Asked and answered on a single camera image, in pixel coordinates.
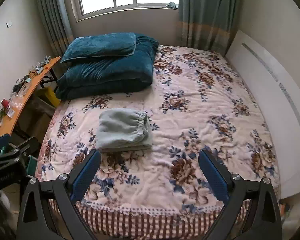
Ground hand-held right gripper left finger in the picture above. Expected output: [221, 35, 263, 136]
[16, 149, 102, 240]

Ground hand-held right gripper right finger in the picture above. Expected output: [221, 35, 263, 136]
[198, 149, 283, 240]

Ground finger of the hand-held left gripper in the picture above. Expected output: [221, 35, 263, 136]
[0, 137, 38, 167]
[0, 134, 10, 153]

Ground light green pants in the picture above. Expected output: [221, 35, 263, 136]
[95, 108, 153, 153]

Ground green and white rack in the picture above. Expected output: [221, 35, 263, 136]
[27, 155, 38, 178]

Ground wooden desk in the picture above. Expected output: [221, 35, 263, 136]
[0, 56, 62, 140]

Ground yellow box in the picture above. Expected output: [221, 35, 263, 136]
[37, 87, 62, 109]

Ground floral bed blanket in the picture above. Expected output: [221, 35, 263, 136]
[36, 44, 282, 238]

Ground orange floor items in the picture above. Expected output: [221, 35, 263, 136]
[279, 200, 294, 220]

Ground small white desk items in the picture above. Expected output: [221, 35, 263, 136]
[31, 56, 52, 74]

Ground dark blue folded quilt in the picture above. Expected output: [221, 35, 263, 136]
[55, 33, 159, 101]

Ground white bed headboard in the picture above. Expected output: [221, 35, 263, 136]
[225, 29, 300, 200]

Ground dark blue pillow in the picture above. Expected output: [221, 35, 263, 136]
[60, 32, 137, 63]

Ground black cables on desk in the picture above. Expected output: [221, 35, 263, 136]
[12, 79, 28, 93]

